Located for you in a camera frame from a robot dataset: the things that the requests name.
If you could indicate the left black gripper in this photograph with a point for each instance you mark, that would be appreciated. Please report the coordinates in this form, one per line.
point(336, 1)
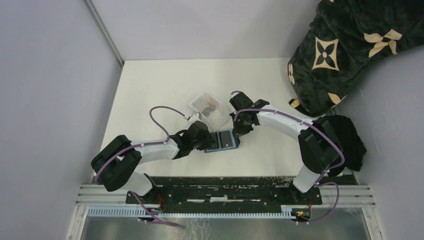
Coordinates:
point(209, 142)

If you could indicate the blue leather card holder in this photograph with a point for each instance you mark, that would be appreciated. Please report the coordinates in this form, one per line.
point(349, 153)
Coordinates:
point(236, 142)

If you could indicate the stack of credit cards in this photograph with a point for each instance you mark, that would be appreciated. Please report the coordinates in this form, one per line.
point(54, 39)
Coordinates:
point(204, 107)

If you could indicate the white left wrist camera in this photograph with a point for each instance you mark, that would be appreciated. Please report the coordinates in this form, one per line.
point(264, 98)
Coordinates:
point(197, 116)

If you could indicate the black floral patterned blanket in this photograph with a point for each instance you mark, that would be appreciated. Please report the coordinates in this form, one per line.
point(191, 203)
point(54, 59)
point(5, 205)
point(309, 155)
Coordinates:
point(345, 38)

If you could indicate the black cloth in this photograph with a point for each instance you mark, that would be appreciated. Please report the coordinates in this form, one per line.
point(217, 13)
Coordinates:
point(353, 147)

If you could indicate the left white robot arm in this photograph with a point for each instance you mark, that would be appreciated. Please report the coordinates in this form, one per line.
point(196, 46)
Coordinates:
point(115, 166)

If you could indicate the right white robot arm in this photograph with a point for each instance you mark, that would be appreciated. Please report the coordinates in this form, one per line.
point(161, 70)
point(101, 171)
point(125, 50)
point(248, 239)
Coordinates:
point(317, 140)

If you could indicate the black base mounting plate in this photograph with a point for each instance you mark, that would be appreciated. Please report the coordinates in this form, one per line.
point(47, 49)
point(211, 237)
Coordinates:
point(218, 207)

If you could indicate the aluminium corner post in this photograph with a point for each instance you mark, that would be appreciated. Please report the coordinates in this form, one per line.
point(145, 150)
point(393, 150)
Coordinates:
point(101, 26)

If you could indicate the white slotted cable duct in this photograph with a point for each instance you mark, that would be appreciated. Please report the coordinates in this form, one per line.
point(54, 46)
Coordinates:
point(138, 212)

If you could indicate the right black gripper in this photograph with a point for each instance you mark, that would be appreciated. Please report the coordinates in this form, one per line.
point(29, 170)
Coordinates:
point(239, 131)

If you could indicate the clear plastic card box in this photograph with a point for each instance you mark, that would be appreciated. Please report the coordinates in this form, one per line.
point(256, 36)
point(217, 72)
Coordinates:
point(213, 112)

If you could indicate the aluminium rail frame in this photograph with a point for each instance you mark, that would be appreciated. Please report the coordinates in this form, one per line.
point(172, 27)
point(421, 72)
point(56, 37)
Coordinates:
point(344, 196)

